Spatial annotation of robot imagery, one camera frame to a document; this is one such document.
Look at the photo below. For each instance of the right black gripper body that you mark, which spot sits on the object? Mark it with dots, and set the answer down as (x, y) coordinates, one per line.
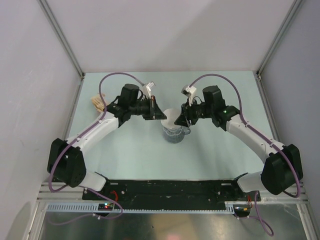
(195, 111)

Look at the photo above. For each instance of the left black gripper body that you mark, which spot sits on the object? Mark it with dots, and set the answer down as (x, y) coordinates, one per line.
(151, 116)

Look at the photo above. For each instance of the white paper coffee filter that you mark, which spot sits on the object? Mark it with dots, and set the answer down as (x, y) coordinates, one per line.
(171, 116)

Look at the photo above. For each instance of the glass coffee server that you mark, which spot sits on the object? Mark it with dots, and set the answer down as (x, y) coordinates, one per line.
(175, 135)

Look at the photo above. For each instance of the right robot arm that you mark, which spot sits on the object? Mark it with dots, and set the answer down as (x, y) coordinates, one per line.
(282, 163)

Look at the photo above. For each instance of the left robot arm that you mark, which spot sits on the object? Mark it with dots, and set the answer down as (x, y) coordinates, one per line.
(66, 158)

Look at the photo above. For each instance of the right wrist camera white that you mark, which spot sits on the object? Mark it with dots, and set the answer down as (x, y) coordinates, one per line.
(190, 92)

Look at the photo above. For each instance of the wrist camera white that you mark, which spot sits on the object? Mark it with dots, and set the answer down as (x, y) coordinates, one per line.
(190, 92)
(147, 88)

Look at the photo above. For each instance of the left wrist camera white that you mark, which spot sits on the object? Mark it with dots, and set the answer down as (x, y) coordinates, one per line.
(147, 88)

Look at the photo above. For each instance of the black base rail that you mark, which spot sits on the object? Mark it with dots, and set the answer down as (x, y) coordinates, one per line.
(172, 195)

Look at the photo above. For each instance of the white slotted cable duct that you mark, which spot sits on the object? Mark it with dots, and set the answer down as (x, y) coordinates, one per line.
(106, 207)

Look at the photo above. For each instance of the left aluminium frame post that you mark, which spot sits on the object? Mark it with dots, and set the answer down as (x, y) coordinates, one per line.
(58, 31)

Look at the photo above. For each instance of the aluminium frame post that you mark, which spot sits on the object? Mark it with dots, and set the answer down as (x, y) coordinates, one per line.
(58, 31)
(280, 34)

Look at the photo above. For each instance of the right aluminium frame post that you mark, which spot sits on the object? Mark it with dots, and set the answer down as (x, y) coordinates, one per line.
(280, 34)

